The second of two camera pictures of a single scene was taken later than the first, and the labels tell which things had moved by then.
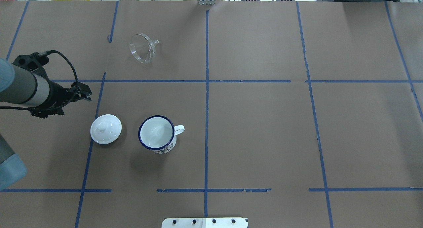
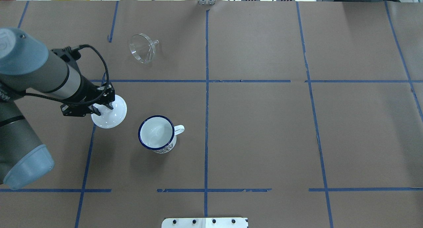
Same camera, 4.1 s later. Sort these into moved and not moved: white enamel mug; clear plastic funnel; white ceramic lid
Moved: white ceramic lid
Not moved: white enamel mug; clear plastic funnel
